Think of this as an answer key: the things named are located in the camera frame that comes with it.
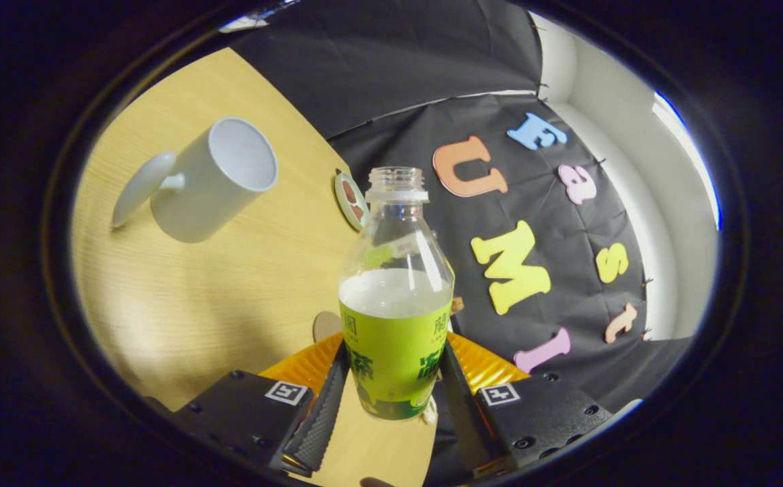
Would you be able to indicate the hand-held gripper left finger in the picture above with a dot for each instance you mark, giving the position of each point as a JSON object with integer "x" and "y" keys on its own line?
{"x": 320, "y": 419}

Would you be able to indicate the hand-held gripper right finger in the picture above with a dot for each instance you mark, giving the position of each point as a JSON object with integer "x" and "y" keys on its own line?
{"x": 462, "y": 412}

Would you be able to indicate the green label juice bottle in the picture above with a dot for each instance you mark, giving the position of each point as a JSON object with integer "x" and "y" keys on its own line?
{"x": 394, "y": 352}

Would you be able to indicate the round brown coaster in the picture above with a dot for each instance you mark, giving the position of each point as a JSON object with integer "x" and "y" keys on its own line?
{"x": 325, "y": 327}

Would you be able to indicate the white cup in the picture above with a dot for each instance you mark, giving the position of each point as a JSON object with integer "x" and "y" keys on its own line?
{"x": 195, "y": 203}

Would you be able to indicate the wooden table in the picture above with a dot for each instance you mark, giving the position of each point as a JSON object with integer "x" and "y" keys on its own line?
{"x": 215, "y": 297}

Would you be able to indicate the brown food piece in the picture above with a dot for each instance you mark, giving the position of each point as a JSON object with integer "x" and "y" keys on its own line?
{"x": 358, "y": 212}
{"x": 349, "y": 191}

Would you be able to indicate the pale green plate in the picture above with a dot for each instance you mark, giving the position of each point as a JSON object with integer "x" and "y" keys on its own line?
{"x": 345, "y": 206}

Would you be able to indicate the ceiling light panel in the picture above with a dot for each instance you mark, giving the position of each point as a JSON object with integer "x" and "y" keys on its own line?
{"x": 692, "y": 159}

